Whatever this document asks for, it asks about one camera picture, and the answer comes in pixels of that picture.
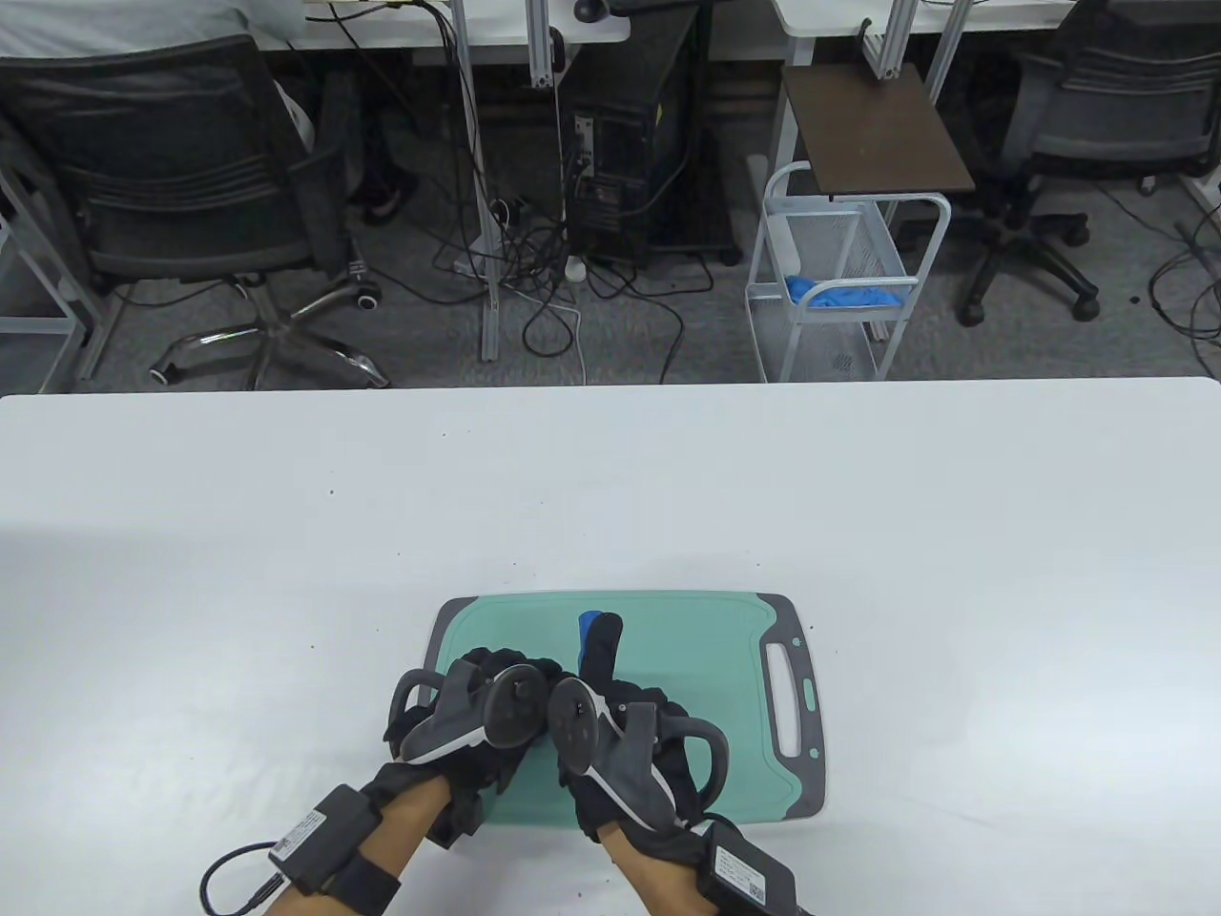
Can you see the black mesh chair chrome base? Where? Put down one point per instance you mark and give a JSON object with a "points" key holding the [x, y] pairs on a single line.
{"points": [[172, 191]]}

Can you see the person's right forearm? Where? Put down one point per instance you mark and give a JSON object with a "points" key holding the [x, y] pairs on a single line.
{"points": [[658, 878]]}

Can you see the aluminium profile post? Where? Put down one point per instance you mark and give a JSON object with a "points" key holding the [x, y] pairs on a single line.
{"points": [[949, 48], [544, 48], [892, 48]]}

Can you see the brown wooden board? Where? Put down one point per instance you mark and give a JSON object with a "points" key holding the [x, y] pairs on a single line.
{"points": [[878, 134]]}

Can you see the black computer tower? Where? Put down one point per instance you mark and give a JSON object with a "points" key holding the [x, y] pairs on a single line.
{"points": [[620, 162]]}

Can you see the person's right hand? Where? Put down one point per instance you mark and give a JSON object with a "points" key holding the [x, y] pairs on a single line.
{"points": [[603, 649]]}

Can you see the black office chair right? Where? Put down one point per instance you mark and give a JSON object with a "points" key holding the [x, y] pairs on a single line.
{"points": [[1107, 143]]}

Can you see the white metal frame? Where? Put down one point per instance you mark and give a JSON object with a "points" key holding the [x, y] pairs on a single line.
{"points": [[38, 324]]}

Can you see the person's left forearm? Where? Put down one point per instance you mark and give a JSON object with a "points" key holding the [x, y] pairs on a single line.
{"points": [[410, 821]]}

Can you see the black grey hand controller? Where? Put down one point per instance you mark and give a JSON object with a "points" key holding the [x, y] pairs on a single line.
{"points": [[515, 706], [572, 716]]}

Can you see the black computer mouse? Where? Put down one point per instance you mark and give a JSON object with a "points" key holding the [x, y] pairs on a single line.
{"points": [[591, 10]]}

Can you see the person's left hand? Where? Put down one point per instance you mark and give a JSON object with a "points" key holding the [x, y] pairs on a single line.
{"points": [[477, 787]]}

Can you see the blue cloth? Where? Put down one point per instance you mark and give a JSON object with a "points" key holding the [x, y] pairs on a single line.
{"points": [[839, 296]]}

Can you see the blue plastic scraper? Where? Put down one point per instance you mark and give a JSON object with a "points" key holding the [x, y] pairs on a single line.
{"points": [[587, 639]]}

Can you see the green grey cutting board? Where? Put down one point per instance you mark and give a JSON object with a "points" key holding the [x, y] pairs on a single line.
{"points": [[696, 687]]}

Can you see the white desk leg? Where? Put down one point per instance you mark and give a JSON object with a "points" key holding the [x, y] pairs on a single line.
{"points": [[1204, 191]]}

